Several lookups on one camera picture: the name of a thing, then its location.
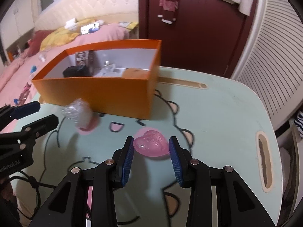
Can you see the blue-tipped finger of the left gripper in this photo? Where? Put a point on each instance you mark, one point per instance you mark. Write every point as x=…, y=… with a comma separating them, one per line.
x=10, y=113

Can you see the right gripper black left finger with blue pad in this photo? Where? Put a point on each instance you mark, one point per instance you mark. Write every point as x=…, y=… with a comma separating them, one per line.
x=91, y=190

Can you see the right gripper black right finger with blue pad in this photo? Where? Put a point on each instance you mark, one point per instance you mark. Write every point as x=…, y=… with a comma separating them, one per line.
x=237, y=205

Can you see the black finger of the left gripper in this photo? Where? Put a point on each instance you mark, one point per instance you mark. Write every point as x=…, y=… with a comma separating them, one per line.
x=31, y=131

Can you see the bubble wrap bundle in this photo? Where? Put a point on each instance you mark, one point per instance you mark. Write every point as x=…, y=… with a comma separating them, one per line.
x=79, y=112

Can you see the pink heart-shaped case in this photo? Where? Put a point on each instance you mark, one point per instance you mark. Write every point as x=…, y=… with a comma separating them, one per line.
x=151, y=143

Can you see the pink bed duvet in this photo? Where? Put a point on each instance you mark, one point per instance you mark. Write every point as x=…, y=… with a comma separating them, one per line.
x=16, y=80

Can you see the dark red pillow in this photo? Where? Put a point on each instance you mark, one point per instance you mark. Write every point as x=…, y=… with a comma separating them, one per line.
x=34, y=46

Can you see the black pouch in box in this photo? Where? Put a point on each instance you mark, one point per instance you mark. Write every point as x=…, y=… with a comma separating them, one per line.
x=77, y=71

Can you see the white cabinet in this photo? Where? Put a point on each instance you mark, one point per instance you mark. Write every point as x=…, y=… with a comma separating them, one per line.
x=18, y=24

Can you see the yellow pillow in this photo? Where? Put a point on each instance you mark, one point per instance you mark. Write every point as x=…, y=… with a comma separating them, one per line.
x=63, y=36

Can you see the brown drink carton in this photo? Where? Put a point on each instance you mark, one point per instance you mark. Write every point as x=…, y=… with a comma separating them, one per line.
x=85, y=58

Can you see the white plush toy on bed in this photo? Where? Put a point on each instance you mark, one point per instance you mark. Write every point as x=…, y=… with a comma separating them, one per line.
x=71, y=24

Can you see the orange cardboard box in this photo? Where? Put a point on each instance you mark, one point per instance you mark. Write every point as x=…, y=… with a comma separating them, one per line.
x=129, y=97

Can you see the brown plush toy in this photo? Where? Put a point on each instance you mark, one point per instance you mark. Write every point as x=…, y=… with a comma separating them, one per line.
x=135, y=73

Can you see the cream tufted headboard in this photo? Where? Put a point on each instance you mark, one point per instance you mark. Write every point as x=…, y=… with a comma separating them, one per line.
x=111, y=11

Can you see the white louvered closet door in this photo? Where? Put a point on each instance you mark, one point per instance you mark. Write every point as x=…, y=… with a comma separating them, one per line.
x=271, y=63

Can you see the dark red wooden door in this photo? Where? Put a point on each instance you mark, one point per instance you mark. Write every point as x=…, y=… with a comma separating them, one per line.
x=208, y=35

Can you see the red striped scarf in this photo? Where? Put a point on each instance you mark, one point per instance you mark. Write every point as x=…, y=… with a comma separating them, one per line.
x=168, y=11

